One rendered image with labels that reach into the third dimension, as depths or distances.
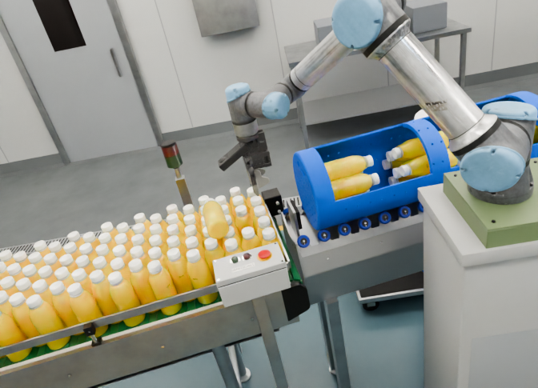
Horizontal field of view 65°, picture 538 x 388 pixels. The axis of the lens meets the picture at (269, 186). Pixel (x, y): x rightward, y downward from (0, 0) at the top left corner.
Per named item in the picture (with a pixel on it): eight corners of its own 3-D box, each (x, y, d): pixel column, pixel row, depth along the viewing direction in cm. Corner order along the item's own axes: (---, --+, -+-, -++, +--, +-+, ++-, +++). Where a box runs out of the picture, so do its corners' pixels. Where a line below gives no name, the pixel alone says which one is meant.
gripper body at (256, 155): (272, 168, 135) (265, 134, 129) (246, 174, 134) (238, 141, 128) (267, 158, 142) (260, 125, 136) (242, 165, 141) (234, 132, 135)
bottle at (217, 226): (211, 219, 129) (203, 193, 146) (204, 238, 132) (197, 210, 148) (233, 223, 132) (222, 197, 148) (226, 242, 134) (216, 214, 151)
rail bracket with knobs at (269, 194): (287, 218, 171) (282, 197, 166) (269, 223, 170) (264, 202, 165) (280, 206, 179) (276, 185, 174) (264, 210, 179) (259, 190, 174)
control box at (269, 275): (291, 288, 123) (285, 261, 117) (224, 308, 121) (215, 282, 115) (283, 266, 131) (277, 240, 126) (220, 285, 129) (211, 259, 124)
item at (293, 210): (305, 239, 152) (299, 210, 146) (299, 241, 152) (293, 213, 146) (297, 224, 161) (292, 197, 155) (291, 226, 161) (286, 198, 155)
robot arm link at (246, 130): (234, 127, 126) (230, 118, 133) (237, 142, 128) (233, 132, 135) (258, 121, 127) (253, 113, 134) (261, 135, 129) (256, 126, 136)
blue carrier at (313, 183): (549, 179, 154) (568, 108, 138) (321, 247, 145) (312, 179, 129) (496, 144, 177) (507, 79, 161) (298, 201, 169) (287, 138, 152)
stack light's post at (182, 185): (242, 353, 228) (184, 178, 174) (234, 354, 228) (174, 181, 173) (241, 346, 232) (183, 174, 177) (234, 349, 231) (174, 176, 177)
